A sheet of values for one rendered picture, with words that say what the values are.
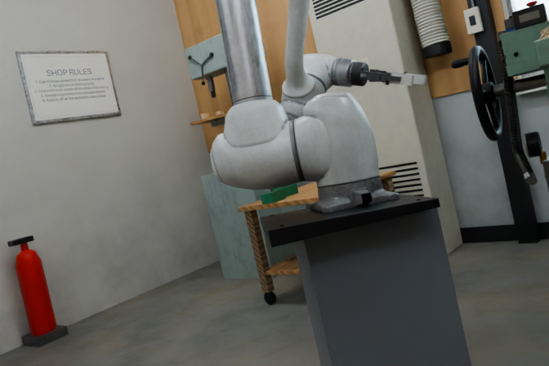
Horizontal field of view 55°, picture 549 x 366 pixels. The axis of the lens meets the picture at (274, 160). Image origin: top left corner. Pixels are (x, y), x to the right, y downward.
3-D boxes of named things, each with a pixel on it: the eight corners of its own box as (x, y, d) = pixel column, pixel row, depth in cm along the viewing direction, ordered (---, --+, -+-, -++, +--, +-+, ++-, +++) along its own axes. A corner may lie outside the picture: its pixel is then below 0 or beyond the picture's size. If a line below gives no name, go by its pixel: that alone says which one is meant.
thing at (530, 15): (510, 36, 158) (506, 17, 158) (551, 24, 152) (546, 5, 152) (503, 33, 147) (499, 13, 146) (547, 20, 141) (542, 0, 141)
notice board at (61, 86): (120, 114, 377) (105, 51, 376) (121, 114, 376) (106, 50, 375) (32, 125, 329) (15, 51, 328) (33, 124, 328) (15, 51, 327)
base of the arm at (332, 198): (328, 214, 115) (323, 189, 115) (309, 209, 137) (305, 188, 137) (408, 198, 118) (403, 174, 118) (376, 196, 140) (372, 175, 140)
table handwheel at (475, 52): (487, 161, 155) (492, 112, 177) (564, 149, 144) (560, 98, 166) (458, 73, 143) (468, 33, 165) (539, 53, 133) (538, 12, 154)
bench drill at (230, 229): (263, 257, 397) (216, 50, 393) (331, 254, 357) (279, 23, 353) (217, 279, 360) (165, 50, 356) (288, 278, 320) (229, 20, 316)
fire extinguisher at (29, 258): (53, 332, 319) (29, 234, 317) (69, 333, 307) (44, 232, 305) (23, 345, 305) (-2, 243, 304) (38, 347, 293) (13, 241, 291)
